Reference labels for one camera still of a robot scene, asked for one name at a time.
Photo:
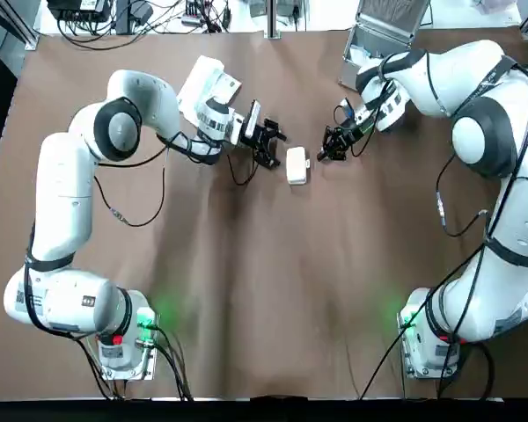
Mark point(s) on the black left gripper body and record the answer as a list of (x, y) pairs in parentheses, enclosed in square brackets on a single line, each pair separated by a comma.
[(255, 138)]

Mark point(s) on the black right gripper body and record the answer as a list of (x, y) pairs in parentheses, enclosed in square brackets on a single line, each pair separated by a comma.
[(358, 128)]

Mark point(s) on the small white medicine box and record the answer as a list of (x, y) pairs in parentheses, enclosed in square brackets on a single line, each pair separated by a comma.
[(297, 166)]

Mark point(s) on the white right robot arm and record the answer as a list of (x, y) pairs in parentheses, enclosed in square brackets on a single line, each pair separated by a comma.
[(471, 70)]

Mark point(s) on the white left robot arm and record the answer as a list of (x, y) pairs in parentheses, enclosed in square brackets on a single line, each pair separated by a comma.
[(61, 211)]

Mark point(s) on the blue white medicine packet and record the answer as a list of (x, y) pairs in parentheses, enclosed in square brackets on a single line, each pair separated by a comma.
[(358, 50)]

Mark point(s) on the white blue mask packet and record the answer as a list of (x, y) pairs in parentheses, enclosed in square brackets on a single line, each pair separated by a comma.
[(198, 72), (229, 85)]

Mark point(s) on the silver aluminium case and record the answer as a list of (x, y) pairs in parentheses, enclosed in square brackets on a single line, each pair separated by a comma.
[(383, 26)]

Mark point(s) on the white side desk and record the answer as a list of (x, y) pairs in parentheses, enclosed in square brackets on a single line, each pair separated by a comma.
[(325, 13)]

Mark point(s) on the black usb hub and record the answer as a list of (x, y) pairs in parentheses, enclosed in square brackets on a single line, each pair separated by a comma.
[(192, 18)]

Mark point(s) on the black power adapter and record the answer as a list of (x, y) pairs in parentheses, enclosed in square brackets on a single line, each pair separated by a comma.
[(140, 9)]

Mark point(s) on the black network switch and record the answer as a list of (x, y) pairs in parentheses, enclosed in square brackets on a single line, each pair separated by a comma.
[(77, 9)]

